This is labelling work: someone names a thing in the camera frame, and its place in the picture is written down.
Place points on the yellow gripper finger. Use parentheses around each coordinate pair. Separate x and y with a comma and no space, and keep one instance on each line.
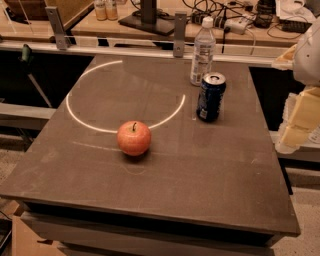
(293,137)
(306,112)

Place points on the clear plastic water bottle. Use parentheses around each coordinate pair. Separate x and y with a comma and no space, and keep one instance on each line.
(204,45)

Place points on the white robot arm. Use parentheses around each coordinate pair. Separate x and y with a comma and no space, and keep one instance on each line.
(306,69)

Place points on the small bottle pair on desk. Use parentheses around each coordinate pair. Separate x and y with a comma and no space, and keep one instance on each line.
(105,10)

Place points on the black keyboard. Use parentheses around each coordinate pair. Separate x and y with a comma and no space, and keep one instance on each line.
(294,26)

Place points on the blue soda can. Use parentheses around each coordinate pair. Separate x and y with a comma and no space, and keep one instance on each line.
(212,88)

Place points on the white power strip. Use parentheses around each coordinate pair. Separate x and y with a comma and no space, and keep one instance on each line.
(234,26)

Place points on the red apple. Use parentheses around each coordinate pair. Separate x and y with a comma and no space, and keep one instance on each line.
(134,138)

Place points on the black monitor stand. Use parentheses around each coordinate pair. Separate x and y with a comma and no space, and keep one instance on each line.
(147,20)

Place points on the cardboard box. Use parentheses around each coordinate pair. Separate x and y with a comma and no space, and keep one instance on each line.
(25,242)

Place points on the right metal bracket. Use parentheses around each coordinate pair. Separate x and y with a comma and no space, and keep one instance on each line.
(179,34)

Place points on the metal bracket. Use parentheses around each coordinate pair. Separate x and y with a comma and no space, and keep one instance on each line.
(61,39)
(179,34)

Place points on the left metal bracket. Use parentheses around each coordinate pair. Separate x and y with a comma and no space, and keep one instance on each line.
(61,39)

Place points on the green handled tool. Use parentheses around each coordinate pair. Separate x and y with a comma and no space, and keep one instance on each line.
(25,60)

